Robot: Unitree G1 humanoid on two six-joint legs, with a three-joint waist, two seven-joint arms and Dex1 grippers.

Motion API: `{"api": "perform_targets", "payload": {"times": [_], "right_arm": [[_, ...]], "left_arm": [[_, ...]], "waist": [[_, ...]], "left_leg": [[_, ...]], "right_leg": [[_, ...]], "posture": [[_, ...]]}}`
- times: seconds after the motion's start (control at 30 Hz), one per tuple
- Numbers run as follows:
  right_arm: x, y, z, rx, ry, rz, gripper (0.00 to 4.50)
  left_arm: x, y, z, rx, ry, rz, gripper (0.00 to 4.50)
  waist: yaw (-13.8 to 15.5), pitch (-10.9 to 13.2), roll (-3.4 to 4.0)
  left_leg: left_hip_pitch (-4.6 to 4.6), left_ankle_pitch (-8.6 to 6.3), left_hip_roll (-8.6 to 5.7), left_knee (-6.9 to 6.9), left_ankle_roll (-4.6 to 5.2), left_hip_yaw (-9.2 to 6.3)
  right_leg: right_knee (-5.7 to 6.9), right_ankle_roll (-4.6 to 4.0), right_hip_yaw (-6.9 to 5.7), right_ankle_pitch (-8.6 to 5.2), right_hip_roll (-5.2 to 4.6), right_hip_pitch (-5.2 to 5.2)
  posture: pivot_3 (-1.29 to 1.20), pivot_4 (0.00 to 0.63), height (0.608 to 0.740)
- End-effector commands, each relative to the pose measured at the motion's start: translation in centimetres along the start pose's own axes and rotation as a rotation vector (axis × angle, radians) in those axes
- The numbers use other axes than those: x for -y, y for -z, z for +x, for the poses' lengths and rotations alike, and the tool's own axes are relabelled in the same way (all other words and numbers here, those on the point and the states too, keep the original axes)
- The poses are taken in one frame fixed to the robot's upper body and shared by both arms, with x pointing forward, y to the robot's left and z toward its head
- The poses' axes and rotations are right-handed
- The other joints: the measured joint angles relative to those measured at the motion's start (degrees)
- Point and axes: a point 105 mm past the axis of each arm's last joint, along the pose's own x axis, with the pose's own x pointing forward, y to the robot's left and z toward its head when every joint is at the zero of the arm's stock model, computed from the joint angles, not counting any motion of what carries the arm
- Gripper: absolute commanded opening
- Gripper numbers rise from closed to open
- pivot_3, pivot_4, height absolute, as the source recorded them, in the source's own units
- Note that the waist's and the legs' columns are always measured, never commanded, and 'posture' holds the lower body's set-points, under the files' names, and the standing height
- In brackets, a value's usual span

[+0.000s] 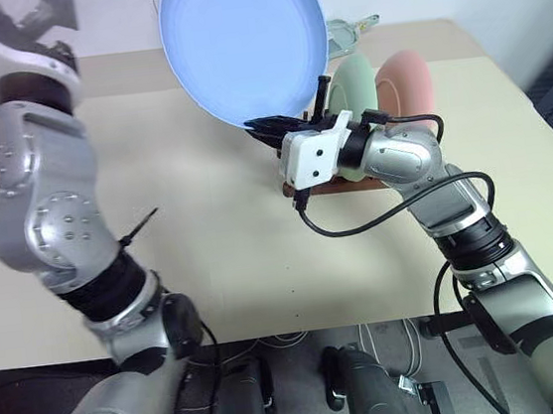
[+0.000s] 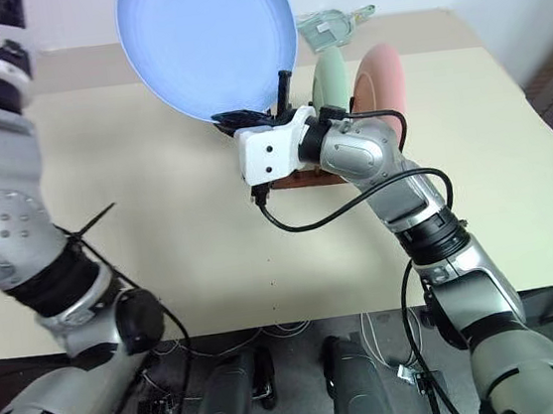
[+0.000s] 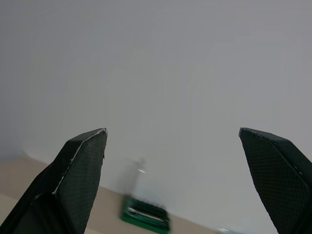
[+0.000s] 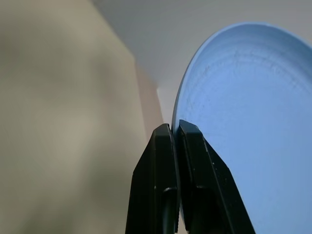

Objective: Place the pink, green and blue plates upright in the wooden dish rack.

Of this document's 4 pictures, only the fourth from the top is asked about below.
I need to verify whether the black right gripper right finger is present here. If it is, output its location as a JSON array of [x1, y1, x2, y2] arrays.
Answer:
[[177, 119, 256, 234]]

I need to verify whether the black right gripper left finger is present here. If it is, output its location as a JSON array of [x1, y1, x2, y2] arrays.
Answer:
[[125, 123, 181, 234]]

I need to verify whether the blue plate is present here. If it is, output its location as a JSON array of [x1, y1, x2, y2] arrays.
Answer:
[[171, 22, 312, 234]]

